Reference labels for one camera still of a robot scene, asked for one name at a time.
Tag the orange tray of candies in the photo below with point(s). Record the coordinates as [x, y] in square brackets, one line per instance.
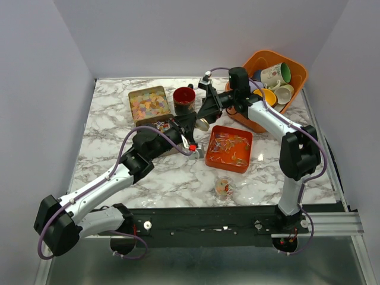
[229, 149]

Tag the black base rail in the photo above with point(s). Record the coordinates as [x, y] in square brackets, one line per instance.
[210, 226]

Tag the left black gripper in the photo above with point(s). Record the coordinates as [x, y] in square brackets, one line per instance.
[187, 122]

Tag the yellow and brown bowl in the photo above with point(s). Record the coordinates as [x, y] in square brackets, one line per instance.
[270, 97]

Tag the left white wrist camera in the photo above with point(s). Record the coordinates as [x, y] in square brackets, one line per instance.
[195, 151]

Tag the gold tin of lollipops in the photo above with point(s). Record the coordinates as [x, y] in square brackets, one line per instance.
[159, 122]

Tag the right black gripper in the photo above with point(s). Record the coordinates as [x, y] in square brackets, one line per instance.
[212, 108]

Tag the lavender cup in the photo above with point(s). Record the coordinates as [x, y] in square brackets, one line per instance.
[254, 85]

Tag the red and black mug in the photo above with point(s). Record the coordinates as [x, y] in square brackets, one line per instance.
[184, 100]

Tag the blue cup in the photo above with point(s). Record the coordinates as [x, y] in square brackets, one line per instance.
[257, 75]

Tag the aluminium frame rail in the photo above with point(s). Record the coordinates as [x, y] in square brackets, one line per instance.
[330, 253]

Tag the clear glass jar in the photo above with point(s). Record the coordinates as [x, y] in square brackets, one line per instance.
[224, 188]

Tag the cream cup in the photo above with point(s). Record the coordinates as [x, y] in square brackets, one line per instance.
[284, 94]

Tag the orange plastic bin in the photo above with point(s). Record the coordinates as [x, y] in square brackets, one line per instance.
[264, 59]

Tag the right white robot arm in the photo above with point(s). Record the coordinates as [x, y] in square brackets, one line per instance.
[300, 151]

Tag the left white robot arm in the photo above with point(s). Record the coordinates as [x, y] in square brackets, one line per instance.
[62, 222]

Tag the gold tin of jelly candies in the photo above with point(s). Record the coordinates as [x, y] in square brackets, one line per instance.
[148, 103]

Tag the floral white mug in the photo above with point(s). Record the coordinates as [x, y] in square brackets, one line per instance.
[276, 76]

